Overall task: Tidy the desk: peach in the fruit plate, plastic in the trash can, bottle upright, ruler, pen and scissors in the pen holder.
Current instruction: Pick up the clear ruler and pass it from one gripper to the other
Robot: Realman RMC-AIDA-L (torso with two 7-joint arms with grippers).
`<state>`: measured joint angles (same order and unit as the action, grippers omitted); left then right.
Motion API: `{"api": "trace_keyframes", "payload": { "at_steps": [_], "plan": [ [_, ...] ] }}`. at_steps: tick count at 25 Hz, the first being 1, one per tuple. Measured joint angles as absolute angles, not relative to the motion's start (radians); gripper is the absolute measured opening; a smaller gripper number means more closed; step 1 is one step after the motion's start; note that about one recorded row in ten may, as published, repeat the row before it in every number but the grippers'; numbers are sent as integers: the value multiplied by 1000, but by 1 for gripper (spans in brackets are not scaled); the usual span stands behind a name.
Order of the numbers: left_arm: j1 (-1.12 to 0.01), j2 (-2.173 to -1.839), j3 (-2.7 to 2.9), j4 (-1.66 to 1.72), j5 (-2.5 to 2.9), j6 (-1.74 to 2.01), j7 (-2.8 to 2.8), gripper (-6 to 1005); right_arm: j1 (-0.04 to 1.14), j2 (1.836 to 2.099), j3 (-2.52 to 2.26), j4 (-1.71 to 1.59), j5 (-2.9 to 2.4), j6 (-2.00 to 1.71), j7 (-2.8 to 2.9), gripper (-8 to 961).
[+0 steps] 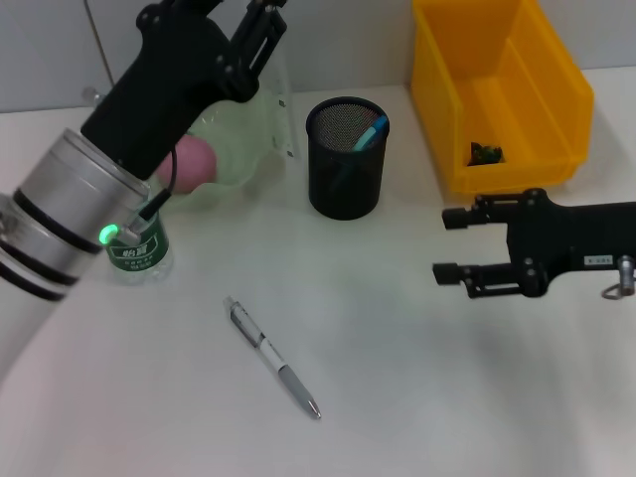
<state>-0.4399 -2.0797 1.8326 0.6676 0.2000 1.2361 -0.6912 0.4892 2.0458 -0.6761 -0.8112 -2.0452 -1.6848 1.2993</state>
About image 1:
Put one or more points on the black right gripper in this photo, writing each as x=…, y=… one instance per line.
x=571, y=238

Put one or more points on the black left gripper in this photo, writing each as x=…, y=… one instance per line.
x=164, y=89

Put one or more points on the small green plastic scrap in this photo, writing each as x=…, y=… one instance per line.
x=486, y=153

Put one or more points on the clear plastic ruler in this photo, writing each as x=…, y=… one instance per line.
x=288, y=124

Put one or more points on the blue scissors with sheath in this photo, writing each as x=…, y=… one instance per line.
x=371, y=133

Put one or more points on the pink toy peach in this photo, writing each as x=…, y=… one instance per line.
x=199, y=161

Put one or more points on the silver white pen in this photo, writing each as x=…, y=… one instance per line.
x=270, y=355

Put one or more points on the clear green-label water bottle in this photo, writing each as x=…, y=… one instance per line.
x=139, y=248

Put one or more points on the translucent green fruit plate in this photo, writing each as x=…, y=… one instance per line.
x=238, y=139

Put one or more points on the black mesh pen holder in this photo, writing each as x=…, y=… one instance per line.
x=345, y=194

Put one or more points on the yellow plastic bin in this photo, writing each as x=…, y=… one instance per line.
x=526, y=99

